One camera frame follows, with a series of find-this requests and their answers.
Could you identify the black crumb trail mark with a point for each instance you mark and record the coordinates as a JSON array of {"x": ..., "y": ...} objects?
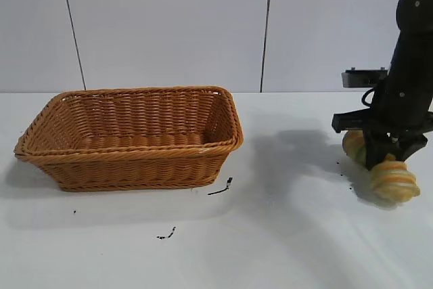
[{"x": 169, "y": 233}]

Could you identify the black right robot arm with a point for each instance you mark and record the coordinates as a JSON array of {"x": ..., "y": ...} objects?
[{"x": 414, "y": 32}]

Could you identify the brown woven wicker basket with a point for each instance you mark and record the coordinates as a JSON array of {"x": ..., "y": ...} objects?
[{"x": 135, "y": 167}]

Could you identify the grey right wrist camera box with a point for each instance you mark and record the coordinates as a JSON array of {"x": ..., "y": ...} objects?
[{"x": 363, "y": 78}]

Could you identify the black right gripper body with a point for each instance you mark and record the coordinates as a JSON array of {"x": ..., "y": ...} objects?
[{"x": 402, "y": 109}]

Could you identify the long twisted yellow bread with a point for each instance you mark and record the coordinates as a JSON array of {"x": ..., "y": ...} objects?
[{"x": 392, "y": 180}]

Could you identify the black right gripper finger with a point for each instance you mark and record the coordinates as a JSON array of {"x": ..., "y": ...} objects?
[
  {"x": 409, "y": 149},
  {"x": 375, "y": 150}
]

